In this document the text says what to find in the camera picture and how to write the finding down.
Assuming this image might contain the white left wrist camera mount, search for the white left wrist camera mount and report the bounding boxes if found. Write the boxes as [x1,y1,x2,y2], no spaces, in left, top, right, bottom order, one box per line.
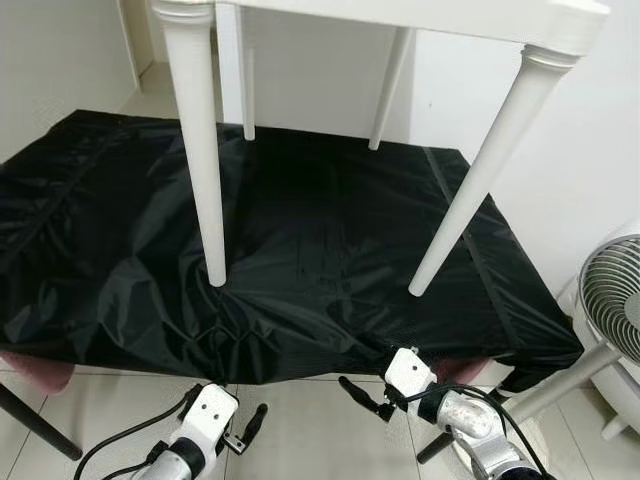
[178,382,242,463]

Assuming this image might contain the white door frame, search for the white door frame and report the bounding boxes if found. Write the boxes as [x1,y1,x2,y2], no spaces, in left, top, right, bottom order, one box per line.
[120,0,153,96]

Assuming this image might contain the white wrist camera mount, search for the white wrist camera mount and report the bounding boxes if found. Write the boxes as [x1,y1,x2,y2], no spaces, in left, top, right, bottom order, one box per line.
[384,346,439,403]
[178,382,242,463]

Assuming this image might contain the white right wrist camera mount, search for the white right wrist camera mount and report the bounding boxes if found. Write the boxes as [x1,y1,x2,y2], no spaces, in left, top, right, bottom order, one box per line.
[384,346,439,403]

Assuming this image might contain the black table cloth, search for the black table cloth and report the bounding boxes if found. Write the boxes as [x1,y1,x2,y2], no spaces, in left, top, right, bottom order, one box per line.
[0,108,586,387]

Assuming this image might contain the white round floor fan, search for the white round floor fan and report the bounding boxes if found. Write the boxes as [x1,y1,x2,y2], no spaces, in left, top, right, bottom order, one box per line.
[573,233,640,443]

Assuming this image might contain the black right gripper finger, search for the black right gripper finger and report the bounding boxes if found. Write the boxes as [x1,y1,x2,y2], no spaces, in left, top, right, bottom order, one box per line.
[337,374,385,414]

